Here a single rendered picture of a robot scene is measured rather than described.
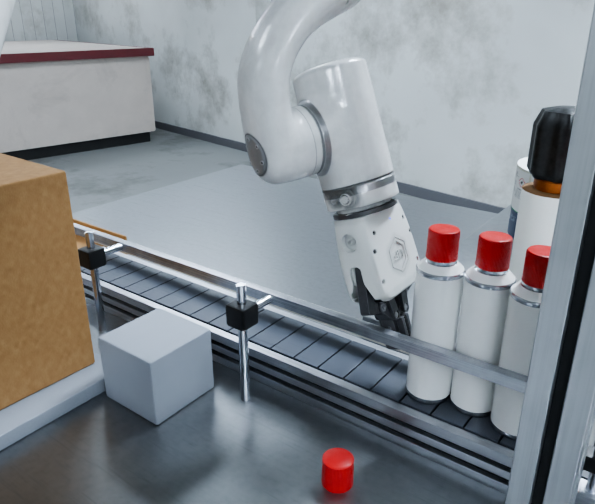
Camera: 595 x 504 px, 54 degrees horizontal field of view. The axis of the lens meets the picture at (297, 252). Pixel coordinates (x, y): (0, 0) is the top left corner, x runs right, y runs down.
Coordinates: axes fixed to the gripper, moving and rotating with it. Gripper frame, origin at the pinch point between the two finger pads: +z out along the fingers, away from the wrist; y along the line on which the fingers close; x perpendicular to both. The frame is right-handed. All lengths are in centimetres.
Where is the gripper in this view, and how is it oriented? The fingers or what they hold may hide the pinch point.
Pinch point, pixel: (397, 331)
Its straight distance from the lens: 71.0
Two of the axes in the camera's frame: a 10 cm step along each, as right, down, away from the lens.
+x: -7.5, 1.0, 6.5
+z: 2.7, 9.5, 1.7
